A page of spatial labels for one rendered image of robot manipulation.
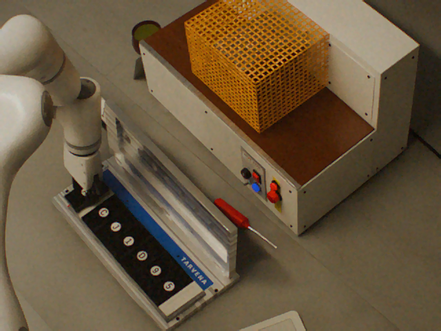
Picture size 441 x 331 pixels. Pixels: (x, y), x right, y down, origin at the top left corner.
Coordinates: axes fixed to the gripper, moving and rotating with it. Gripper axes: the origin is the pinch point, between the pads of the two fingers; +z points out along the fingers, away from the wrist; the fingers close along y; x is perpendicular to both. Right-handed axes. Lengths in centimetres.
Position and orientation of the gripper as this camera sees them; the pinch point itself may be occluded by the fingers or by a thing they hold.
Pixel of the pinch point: (85, 188)
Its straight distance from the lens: 209.0
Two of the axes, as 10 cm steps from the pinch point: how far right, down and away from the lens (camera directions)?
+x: 7.7, -4.3, 4.7
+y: 6.3, 6.1, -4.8
